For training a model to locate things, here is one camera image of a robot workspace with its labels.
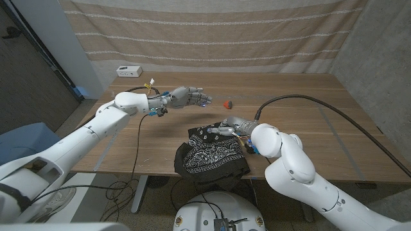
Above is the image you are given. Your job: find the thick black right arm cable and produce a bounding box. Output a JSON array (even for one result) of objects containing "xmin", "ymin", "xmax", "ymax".
[{"xmin": 254, "ymin": 94, "xmax": 411, "ymax": 179}]

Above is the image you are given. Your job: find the white power strip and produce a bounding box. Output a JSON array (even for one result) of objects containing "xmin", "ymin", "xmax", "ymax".
[{"xmin": 116, "ymin": 65, "xmax": 143, "ymax": 78}]

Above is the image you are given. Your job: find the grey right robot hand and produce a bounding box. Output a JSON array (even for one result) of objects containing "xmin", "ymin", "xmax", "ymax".
[{"xmin": 207, "ymin": 115, "xmax": 258, "ymax": 137}]

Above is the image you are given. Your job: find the black door frame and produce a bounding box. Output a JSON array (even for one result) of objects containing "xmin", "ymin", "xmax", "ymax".
[{"xmin": 0, "ymin": 0, "xmax": 85, "ymax": 103}]

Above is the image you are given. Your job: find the beige striped backdrop cloth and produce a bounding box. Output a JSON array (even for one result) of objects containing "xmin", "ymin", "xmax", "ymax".
[{"xmin": 59, "ymin": 0, "xmax": 369, "ymax": 74}]

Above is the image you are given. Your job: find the black paisley bandana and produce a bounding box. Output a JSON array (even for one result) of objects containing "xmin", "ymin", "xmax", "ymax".
[{"xmin": 173, "ymin": 121, "xmax": 251, "ymax": 192}]

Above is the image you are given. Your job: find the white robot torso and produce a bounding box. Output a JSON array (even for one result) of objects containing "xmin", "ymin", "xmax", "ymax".
[{"xmin": 173, "ymin": 191, "xmax": 267, "ymax": 231}]

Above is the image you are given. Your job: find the thin black left wrist cable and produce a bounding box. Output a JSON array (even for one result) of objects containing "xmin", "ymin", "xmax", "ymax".
[{"xmin": 30, "ymin": 114, "xmax": 149, "ymax": 223}]

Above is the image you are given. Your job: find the blue upholstered chair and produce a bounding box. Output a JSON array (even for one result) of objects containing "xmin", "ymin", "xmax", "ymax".
[{"xmin": 0, "ymin": 122, "xmax": 64, "ymax": 165}]

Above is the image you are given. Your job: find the black door handle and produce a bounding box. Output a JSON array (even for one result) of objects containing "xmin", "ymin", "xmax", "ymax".
[{"xmin": 1, "ymin": 26, "xmax": 22, "ymax": 40}]

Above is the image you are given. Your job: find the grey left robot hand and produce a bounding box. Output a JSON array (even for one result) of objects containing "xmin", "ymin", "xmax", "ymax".
[{"xmin": 148, "ymin": 85, "xmax": 213, "ymax": 110}]

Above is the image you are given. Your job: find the grey table leg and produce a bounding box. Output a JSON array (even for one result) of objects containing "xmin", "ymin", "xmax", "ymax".
[
  {"xmin": 130, "ymin": 175, "xmax": 149, "ymax": 215},
  {"xmin": 300, "ymin": 205, "xmax": 314, "ymax": 223}
]

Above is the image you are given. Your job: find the thin black torso cable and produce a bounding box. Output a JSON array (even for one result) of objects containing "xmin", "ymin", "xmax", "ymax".
[{"xmin": 170, "ymin": 178, "xmax": 225, "ymax": 221}]

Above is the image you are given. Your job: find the grey electronics box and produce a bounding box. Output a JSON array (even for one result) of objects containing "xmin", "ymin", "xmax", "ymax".
[{"xmin": 213, "ymin": 218, "xmax": 239, "ymax": 231}]

